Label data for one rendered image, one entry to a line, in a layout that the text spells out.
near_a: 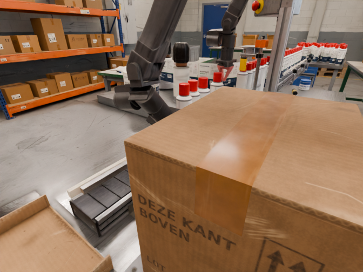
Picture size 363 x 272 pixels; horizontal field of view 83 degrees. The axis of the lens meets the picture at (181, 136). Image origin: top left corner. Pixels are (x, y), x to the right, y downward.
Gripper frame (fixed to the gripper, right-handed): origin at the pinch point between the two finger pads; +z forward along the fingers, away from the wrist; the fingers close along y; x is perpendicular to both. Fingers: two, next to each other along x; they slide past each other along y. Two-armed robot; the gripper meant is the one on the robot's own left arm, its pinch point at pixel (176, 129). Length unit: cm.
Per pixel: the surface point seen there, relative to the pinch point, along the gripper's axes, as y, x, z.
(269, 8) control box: -8, -64, 7
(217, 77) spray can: -1.0, -27.1, 6.3
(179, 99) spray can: -0.6, -7.6, -6.9
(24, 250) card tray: 4.1, 41.4, -21.4
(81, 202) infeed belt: 1.8, 29.1, -17.0
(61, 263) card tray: -4.8, 39.0, -19.2
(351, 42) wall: -48, -623, 539
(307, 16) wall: 90, -657, 467
